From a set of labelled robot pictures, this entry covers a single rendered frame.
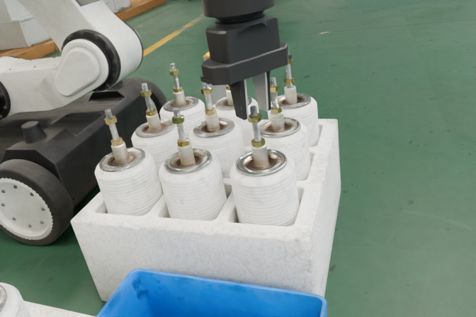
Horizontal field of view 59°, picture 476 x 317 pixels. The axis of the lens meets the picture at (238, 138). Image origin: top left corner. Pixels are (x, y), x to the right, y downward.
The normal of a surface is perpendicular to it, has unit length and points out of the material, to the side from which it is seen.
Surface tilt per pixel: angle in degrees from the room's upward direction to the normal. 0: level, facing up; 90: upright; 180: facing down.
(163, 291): 88
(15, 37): 90
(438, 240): 0
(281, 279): 90
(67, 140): 45
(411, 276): 0
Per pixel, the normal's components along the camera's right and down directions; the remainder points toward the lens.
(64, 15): -0.26, 0.45
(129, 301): 0.93, -0.02
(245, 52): 0.53, 0.29
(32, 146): -0.14, -0.89
